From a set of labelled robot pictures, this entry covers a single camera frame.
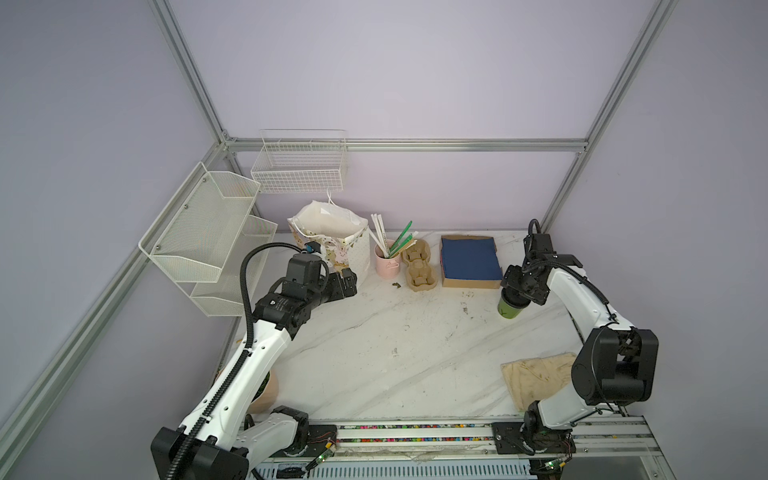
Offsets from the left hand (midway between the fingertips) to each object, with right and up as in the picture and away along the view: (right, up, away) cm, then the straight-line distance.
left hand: (339, 282), depth 76 cm
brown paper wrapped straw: (+18, +10, +19) cm, 28 cm away
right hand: (+51, -2, +12) cm, 52 cm away
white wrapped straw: (+9, +13, +25) cm, 30 cm away
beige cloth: (+54, -29, +7) cm, 61 cm away
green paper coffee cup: (+49, -10, +15) cm, 53 cm away
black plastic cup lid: (+50, -6, +10) cm, 51 cm away
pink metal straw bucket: (+12, +3, +26) cm, 29 cm away
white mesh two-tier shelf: (-37, +12, +3) cm, 39 cm away
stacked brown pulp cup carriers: (+24, +1, +28) cm, 37 cm away
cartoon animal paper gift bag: (-1, +13, +8) cm, 16 cm away
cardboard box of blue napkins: (+42, +5, +32) cm, 53 cm away
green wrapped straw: (+16, +13, +25) cm, 32 cm away
